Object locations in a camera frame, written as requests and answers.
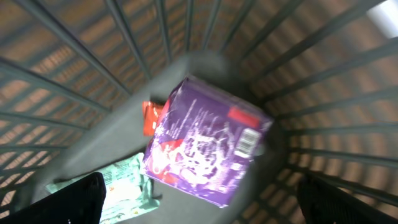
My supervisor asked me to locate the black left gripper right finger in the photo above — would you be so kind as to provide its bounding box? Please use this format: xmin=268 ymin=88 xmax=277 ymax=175
xmin=297 ymin=174 xmax=397 ymax=224

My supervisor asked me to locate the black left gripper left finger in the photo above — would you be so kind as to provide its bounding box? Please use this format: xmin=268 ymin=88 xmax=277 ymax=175
xmin=1 ymin=172 xmax=106 ymax=224

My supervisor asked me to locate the mint green snack packet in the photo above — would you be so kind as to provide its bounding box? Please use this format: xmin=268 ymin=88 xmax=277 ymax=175
xmin=45 ymin=152 xmax=160 ymax=224

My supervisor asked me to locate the red orange snack bar wrapper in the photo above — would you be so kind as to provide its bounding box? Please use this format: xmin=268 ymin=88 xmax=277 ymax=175
xmin=142 ymin=101 xmax=164 ymax=136

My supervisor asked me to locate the purple Carefree packet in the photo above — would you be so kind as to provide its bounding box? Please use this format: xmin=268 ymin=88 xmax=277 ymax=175
xmin=141 ymin=77 xmax=274 ymax=208

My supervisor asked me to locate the grey plastic mesh basket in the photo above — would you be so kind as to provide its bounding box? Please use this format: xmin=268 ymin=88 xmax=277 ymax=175
xmin=1 ymin=0 xmax=397 ymax=223

